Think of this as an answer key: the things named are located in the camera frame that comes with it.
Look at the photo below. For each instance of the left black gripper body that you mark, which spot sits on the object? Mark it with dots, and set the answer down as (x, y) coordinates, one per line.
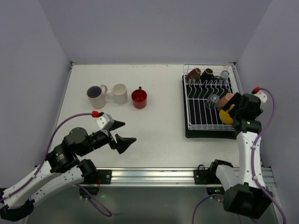
(113, 139)

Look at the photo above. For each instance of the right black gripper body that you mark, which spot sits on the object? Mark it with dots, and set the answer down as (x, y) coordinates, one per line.
(235, 108)

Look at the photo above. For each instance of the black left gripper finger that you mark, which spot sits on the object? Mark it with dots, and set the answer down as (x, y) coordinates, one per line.
(114, 124)
(122, 144)

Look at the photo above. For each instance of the terracotta orange cup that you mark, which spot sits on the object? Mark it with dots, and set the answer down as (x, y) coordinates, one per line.
(224, 100)

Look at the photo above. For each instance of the yellow mug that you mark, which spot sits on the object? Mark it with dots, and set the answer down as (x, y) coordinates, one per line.
(225, 117)

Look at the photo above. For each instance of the clear drinking glass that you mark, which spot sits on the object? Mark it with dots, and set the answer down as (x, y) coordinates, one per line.
(212, 101)

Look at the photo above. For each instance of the white mug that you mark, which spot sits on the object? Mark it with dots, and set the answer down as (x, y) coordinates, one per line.
(120, 93)

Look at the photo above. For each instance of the red mug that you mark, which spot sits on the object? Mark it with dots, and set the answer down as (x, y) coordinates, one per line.
(139, 98)

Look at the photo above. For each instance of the pink beige mug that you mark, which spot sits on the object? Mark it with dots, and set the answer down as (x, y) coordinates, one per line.
(97, 96)

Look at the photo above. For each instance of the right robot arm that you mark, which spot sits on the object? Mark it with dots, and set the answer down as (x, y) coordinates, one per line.
(244, 194)

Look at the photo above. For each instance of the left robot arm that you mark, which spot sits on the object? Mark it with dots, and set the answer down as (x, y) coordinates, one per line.
(62, 168)

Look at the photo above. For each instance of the clear glass at rack back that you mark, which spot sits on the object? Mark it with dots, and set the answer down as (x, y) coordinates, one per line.
(222, 79)

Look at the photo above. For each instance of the black drip tray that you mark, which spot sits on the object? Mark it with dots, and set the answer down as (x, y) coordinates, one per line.
(205, 133)

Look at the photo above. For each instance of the black cup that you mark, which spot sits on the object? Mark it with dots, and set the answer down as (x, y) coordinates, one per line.
(207, 75)

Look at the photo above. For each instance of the dark brown cup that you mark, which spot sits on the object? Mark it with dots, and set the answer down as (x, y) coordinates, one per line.
(193, 75)

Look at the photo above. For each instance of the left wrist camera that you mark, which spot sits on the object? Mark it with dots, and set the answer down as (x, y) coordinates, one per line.
(105, 122)

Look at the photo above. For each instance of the white wire dish rack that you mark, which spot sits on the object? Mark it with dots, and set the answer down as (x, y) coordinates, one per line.
(217, 69)

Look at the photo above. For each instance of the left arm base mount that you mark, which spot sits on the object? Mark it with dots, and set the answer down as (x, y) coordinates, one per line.
(93, 183)

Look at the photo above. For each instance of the aluminium rail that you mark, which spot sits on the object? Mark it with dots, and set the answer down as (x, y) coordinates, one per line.
(146, 177)

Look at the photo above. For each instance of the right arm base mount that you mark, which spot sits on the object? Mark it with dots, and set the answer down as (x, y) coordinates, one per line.
(207, 176)

